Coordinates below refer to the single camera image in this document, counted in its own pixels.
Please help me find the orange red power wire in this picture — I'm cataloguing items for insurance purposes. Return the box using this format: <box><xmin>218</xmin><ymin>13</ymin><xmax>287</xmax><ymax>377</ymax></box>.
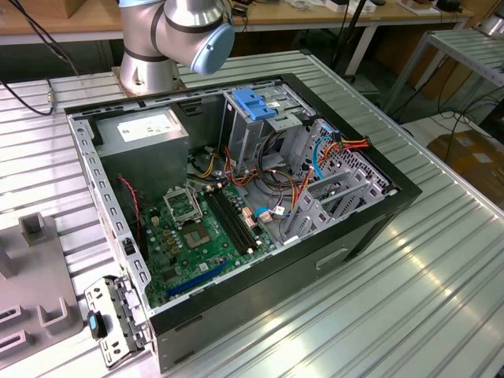
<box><xmin>319</xmin><ymin>135</ymin><xmax>373</xmax><ymax>165</ymax></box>

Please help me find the metal disk bay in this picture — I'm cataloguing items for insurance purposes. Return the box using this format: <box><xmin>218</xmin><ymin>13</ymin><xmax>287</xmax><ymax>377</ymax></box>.
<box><xmin>281</xmin><ymin>117</ymin><xmax>398</xmax><ymax>246</ymax></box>

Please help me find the black RAM slot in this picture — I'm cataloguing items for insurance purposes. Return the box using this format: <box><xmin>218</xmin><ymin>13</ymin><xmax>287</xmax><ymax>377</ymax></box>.
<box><xmin>204</xmin><ymin>190</ymin><xmax>250</xmax><ymax>256</ymax></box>
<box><xmin>214</xmin><ymin>187</ymin><xmax>261</xmax><ymax>250</ymax></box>

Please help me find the metal optical drive cage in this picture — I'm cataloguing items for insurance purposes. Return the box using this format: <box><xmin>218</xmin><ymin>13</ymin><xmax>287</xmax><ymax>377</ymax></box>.
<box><xmin>218</xmin><ymin>83</ymin><xmax>317</xmax><ymax>175</ymax></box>

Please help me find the metal socket cover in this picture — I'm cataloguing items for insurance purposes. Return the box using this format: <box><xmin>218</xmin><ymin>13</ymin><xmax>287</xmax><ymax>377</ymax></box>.
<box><xmin>162</xmin><ymin>186</ymin><xmax>205</xmax><ymax>228</ymax></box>

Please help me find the CPU socket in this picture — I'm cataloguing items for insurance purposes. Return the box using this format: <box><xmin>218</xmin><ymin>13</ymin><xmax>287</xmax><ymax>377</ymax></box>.
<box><xmin>180</xmin><ymin>222</ymin><xmax>216</xmax><ymax>251</ymax></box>

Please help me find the blue drive cage latch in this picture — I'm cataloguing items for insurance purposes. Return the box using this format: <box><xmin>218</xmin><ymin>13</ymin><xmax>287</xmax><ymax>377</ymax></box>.
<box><xmin>232</xmin><ymin>88</ymin><xmax>279</xmax><ymax>122</ymax></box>

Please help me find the green motherboard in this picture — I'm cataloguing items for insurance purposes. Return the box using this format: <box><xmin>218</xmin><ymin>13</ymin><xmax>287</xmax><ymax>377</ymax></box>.
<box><xmin>139</xmin><ymin>183</ymin><xmax>277</xmax><ymax>310</ymax></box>

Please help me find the black open PC case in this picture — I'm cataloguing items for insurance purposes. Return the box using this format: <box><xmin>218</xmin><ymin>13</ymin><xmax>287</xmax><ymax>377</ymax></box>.
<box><xmin>62</xmin><ymin>72</ymin><xmax>424</xmax><ymax>375</ymax></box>

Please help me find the blue expansion slot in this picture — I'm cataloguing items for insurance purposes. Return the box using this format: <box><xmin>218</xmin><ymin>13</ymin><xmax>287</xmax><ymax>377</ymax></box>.
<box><xmin>165</xmin><ymin>259</ymin><xmax>232</xmax><ymax>299</ymax></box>

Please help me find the grey power supply unit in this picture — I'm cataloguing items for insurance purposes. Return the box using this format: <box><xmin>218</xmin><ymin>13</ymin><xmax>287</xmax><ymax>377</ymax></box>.
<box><xmin>94</xmin><ymin>106</ymin><xmax>191</xmax><ymax>206</ymax></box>

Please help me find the black case fan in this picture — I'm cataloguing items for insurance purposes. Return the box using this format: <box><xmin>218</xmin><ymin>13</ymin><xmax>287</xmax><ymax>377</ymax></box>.
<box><xmin>117</xmin><ymin>179</ymin><xmax>150</xmax><ymax>263</ymax></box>

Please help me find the black stand pole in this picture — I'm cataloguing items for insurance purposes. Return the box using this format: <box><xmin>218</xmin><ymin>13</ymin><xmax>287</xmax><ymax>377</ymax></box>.
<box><xmin>330</xmin><ymin>0</ymin><xmax>367</xmax><ymax>78</ymax></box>

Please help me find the long wooden desk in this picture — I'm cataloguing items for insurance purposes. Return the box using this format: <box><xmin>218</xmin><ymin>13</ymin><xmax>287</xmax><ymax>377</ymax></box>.
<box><xmin>0</xmin><ymin>0</ymin><xmax>476</xmax><ymax>46</ymax></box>

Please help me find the brown cardboard box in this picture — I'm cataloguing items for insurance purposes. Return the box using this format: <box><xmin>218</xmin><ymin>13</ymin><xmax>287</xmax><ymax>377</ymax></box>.
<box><xmin>427</xmin><ymin>132</ymin><xmax>504</xmax><ymax>198</ymax></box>

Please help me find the grey parts rack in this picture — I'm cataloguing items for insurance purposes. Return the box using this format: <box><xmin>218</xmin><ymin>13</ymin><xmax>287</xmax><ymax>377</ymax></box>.
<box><xmin>0</xmin><ymin>212</ymin><xmax>84</xmax><ymax>365</ymax></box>

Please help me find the small cardboard box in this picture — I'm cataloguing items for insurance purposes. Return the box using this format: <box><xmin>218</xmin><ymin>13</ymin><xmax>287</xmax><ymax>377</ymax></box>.
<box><xmin>39</xmin><ymin>0</ymin><xmax>87</xmax><ymax>20</ymax></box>

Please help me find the orange red wire bundle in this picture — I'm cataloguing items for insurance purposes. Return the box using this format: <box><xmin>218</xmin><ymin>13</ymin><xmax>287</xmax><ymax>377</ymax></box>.
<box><xmin>223</xmin><ymin>146</ymin><xmax>315</xmax><ymax>198</ymax></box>

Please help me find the blue wire white plug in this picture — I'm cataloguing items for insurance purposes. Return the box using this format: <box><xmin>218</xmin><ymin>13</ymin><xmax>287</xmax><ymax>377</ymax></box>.
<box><xmin>254</xmin><ymin>204</ymin><xmax>293</xmax><ymax>225</ymax></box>

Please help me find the black cable bundle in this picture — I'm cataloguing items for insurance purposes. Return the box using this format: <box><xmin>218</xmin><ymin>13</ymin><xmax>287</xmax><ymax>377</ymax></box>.
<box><xmin>256</xmin><ymin>132</ymin><xmax>297</xmax><ymax>191</ymax></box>

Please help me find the yellow black wire bundle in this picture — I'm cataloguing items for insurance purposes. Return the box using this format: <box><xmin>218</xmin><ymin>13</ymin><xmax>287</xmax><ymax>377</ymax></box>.
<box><xmin>187</xmin><ymin>151</ymin><xmax>222</xmax><ymax>180</ymax></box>

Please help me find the blue data wire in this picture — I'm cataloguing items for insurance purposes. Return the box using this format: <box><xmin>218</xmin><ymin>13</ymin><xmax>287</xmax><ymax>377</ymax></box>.
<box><xmin>312</xmin><ymin>135</ymin><xmax>336</xmax><ymax>181</ymax></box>

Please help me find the red black fan wire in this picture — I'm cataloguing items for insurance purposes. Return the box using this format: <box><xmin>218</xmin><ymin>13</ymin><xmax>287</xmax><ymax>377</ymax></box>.
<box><xmin>117</xmin><ymin>176</ymin><xmax>143</xmax><ymax>241</ymax></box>

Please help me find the metal expansion card bracket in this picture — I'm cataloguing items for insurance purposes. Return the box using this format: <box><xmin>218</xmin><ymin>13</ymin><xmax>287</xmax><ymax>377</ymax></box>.
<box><xmin>83</xmin><ymin>275</ymin><xmax>155</xmax><ymax>371</ymax></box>

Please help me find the black blue bracket tab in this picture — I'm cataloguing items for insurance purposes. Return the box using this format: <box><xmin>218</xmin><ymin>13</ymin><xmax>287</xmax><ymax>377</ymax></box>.
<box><xmin>86</xmin><ymin>309</ymin><xmax>109</xmax><ymax>339</ymax></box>

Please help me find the arm cable with connector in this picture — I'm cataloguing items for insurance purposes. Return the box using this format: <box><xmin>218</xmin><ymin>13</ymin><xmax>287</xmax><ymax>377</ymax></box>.
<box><xmin>0</xmin><ymin>0</ymin><xmax>80</xmax><ymax>116</ymax></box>

